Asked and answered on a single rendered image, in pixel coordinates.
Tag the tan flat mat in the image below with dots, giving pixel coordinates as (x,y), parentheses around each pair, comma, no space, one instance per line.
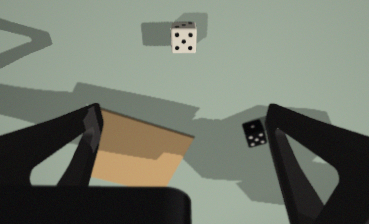
(136,153)

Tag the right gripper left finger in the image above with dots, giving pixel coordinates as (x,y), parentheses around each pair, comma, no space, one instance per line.
(22,150)

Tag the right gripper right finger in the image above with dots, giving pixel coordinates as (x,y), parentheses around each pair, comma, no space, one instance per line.
(345,150)

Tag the white die with black pips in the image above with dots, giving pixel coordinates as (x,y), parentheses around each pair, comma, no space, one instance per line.
(183,37)

